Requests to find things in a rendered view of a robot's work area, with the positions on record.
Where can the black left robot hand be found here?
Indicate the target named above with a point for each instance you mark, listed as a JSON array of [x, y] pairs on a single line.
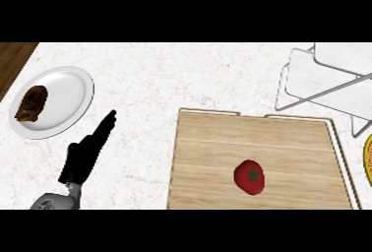
[[88, 149]]

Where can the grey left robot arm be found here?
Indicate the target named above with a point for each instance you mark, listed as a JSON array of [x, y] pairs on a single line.
[[56, 199]]

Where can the pale wooden tray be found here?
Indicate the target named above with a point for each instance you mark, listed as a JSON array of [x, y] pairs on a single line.
[[257, 154]]

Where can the white round plate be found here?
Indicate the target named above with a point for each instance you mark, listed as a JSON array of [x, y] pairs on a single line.
[[65, 92]]

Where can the brown piece of meat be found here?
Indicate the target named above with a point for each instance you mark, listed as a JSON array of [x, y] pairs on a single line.
[[31, 104]]

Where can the brown wooden surface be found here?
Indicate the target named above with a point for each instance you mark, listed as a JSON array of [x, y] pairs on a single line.
[[13, 62]]

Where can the red tomato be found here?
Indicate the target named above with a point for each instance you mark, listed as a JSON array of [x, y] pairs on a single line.
[[249, 177]]

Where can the yellow round object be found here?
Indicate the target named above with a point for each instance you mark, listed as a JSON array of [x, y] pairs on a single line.
[[367, 157]]

